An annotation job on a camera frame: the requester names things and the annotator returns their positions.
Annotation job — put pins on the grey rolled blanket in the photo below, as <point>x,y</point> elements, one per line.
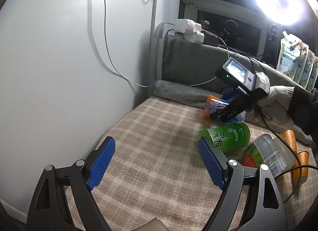
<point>184,94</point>

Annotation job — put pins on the grey sofa backrest cushion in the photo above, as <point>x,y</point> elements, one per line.
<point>195,65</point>

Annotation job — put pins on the green tea cup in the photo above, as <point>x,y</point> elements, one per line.
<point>227,138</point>

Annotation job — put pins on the light tripod stand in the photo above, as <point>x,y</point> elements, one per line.
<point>270,55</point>

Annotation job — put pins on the gripper screen camera module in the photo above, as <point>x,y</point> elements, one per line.
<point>237,74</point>

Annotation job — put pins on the clear labelled green cup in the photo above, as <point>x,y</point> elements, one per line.
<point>269,151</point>

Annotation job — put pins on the right hand white glove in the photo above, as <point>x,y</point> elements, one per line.
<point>276,104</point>

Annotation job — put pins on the blue orange Arctic Ocean cup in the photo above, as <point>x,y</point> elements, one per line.
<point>214,104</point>

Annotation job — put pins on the dark sleeved right forearm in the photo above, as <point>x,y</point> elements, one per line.
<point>303,110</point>

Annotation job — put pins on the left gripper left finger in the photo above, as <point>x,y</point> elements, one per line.
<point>49,208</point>

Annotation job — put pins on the orange paper cup far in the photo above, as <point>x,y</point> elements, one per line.
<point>289,136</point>

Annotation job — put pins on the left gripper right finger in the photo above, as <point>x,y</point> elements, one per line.
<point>264,209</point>

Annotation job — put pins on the white power strip with adapters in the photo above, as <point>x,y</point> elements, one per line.
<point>190,30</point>

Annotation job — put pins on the plaid beige seat cover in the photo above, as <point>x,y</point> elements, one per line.
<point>156,171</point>

